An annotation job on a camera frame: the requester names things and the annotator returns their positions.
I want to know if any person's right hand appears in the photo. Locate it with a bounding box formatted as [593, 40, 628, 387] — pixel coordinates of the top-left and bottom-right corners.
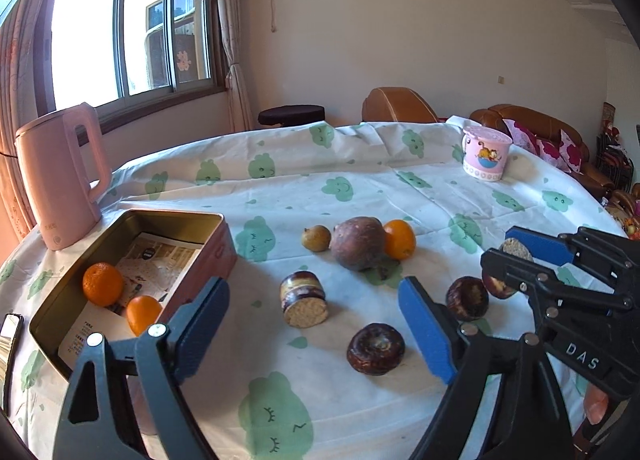
[582, 383, 609, 426]

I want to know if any light beige curtain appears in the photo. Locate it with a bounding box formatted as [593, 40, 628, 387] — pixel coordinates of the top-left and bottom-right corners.
[214, 0, 254, 132]

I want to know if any pink metal tin box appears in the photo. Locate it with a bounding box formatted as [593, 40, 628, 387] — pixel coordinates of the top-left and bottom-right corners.
[29, 209, 238, 383]

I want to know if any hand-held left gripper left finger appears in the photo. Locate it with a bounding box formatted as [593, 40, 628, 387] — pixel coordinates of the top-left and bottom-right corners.
[52, 276, 231, 460]

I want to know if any printed paper leaflet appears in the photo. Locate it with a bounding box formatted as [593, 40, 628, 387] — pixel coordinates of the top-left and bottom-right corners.
[57, 231, 206, 366]

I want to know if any dark round stool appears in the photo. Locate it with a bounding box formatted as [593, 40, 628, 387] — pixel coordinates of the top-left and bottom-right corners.
[257, 105, 326, 129]

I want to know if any dark water chestnut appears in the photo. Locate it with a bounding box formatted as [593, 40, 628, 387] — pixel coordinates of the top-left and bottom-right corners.
[347, 323, 407, 376]
[446, 276, 490, 322]

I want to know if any brown leather armchair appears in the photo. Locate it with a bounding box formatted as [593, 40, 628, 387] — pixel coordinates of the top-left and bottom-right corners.
[361, 87, 447, 124]

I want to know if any brown leather sofa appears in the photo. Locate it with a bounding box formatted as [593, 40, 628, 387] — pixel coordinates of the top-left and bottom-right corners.
[470, 104, 617, 201]

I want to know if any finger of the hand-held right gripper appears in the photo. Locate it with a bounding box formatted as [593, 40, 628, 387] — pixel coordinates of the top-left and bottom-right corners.
[481, 249, 608, 321]
[505, 226, 640, 291]

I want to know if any small brown pear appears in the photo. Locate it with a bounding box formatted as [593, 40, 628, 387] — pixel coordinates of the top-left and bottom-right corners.
[301, 225, 332, 253]

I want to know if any pink floral pillow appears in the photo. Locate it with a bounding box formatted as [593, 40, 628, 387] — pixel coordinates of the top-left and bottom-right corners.
[502, 117, 542, 152]
[537, 129, 584, 173]

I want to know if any large brown round fruit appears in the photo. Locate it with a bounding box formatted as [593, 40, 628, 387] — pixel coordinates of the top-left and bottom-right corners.
[330, 217, 396, 282]

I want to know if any pink electric kettle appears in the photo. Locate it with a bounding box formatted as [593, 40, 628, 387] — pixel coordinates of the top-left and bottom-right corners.
[14, 102, 113, 251]

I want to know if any pink cartoon cup with lid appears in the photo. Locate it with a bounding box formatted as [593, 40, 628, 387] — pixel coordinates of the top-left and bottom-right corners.
[461, 123, 514, 182]

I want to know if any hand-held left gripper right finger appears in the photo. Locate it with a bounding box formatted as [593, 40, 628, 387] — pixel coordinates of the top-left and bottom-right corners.
[398, 276, 576, 460]

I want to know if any white green-cloud tablecloth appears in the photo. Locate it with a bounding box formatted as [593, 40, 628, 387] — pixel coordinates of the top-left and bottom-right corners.
[0, 116, 640, 460]

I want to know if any pink patterned curtain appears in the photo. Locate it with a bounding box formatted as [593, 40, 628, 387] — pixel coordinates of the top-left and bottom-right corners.
[0, 0, 57, 246]

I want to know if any black phone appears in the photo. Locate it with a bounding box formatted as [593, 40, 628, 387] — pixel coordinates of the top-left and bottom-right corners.
[0, 314, 24, 418]

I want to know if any dark storage rack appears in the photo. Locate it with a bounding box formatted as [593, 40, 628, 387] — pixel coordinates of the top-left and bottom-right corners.
[595, 133, 640, 182]

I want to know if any sliding window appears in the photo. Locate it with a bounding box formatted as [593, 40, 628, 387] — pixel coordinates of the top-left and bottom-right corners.
[47, 0, 223, 116]

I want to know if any orange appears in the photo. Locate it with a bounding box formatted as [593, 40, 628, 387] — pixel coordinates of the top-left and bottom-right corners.
[383, 219, 417, 261]
[82, 263, 125, 307]
[126, 295, 164, 337]

